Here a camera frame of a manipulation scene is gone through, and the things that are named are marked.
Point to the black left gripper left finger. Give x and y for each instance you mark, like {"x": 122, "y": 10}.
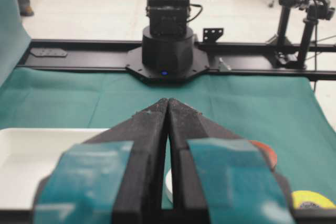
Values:
{"x": 114, "y": 177}

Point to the green table cloth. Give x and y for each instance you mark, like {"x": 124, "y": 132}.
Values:
{"x": 280, "y": 111}

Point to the red tape roll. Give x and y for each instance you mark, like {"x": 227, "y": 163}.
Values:
{"x": 268, "y": 152}

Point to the white tape roll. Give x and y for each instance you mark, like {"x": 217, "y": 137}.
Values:
{"x": 169, "y": 186}

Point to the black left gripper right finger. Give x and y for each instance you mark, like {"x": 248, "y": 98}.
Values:
{"x": 220, "y": 176}

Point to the black mounting rail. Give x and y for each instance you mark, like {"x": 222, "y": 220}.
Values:
{"x": 223, "y": 58}

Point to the yellow tape roll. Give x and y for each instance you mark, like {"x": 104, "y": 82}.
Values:
{"x": 305, "y": 199}

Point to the white rectangular plastic case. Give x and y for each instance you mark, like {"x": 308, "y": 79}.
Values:
{"x": 30, "y": 154}

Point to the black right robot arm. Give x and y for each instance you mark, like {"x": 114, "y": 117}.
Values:
{"x": 168, "y": 51}

